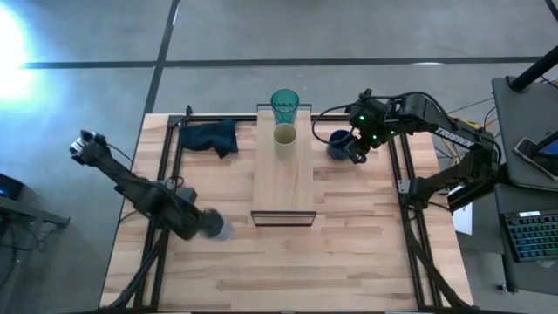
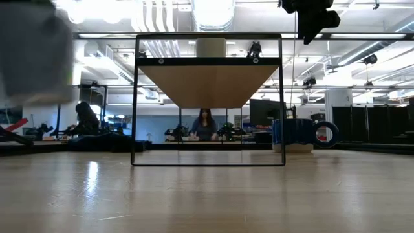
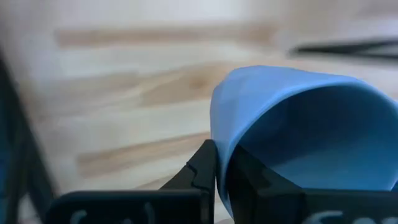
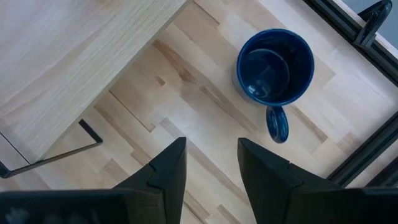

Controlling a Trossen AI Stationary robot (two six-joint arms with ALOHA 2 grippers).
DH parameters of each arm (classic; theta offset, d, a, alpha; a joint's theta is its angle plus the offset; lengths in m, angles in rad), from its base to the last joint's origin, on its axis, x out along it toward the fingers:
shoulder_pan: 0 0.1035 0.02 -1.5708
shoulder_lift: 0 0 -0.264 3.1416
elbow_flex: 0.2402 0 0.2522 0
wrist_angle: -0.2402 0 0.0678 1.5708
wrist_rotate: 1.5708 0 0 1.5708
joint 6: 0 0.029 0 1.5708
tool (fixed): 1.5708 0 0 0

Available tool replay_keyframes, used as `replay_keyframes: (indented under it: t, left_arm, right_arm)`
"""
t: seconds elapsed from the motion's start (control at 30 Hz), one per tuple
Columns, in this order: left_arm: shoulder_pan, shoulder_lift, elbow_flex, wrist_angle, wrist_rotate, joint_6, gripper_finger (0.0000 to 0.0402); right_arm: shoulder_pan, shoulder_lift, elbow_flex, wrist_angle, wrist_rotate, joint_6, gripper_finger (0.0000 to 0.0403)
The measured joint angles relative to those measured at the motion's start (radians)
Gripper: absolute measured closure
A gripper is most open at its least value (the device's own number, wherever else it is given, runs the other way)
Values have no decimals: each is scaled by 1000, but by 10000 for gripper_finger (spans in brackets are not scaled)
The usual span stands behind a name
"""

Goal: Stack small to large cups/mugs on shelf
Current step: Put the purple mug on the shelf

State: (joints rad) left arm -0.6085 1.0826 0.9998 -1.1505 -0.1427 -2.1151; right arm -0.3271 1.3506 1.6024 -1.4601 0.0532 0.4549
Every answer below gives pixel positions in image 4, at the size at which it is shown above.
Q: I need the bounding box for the dark blue ceramic mug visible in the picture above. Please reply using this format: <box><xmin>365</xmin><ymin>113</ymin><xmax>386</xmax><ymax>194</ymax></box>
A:
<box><xmin>232</xmin><ymin>28</ymin><xmax>315</xmax><ymax>144</ymax></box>

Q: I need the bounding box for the black frame clamp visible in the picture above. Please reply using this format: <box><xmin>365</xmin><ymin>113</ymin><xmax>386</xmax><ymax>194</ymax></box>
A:
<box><xmin>353</xmin><ymin>0</ymin><xmax>393</xmax><ymax>47</ymax></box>

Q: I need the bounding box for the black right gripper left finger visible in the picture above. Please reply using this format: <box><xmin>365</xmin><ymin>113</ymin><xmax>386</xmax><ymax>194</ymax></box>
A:
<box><xmin>113</xmin><ymin>136</ymin><xmax>188</xmax><ymax>224</ymax></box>

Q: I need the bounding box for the black aluminium table frame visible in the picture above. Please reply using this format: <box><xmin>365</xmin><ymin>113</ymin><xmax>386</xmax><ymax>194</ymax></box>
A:
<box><xmin>303</xmin><ymin>0</ymin><xmax>398</xmax><ymax>189</ymax></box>

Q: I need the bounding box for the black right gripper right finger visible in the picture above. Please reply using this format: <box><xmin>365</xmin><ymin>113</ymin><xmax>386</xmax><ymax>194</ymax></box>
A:
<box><xmin>237</xmin><ymin>138</ymin><xmax>341</xmax><ymax>224</ymax></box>

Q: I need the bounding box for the light wooden cup tray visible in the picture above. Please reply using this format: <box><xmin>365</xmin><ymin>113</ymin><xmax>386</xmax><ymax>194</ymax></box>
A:
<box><xmin>0</xmin><ymin>0</ymin><xmax>190</xmax><ymax>180</ymax></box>

